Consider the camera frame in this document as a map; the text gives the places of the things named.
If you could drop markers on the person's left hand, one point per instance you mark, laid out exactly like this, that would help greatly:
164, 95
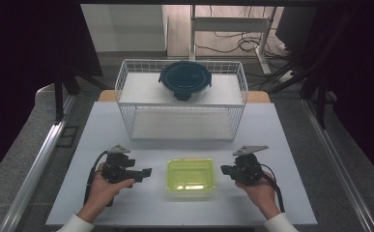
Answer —
102, 193

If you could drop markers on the white cabinet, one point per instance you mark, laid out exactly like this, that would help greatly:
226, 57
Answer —
123, 29

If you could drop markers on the wooden table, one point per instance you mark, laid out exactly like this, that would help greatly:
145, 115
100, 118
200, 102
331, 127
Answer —
260, 96

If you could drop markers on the yellow-green rectangular container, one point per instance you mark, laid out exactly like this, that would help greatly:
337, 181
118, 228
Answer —
190, 174

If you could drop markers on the white metal desk frame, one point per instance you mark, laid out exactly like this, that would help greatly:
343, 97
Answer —
229, 24

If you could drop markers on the metal rail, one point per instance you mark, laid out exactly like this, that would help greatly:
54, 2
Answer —
33, 174
339, 164

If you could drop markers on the person's right hand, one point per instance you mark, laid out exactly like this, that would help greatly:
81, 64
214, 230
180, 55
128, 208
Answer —
263, 196

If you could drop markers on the dark curtain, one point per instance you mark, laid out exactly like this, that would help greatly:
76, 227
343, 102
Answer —
20, 64
361, 64

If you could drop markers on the white power strip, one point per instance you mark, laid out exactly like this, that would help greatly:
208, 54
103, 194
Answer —
287, 76

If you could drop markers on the black square floor frame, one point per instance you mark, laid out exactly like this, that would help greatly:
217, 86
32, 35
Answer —
68, 127

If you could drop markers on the black computer case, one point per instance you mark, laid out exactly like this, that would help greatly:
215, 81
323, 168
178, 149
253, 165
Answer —
295, 27

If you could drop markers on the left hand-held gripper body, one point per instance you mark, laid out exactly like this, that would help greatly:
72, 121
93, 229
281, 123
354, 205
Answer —
115, 169

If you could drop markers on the round container with blue lid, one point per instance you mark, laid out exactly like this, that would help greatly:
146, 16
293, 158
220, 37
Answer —
185, 77

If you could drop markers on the black stand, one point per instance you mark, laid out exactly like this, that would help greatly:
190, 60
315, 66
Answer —
59, 103
320, 106

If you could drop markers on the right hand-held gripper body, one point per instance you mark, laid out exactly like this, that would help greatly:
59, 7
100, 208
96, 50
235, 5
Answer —
247, 169

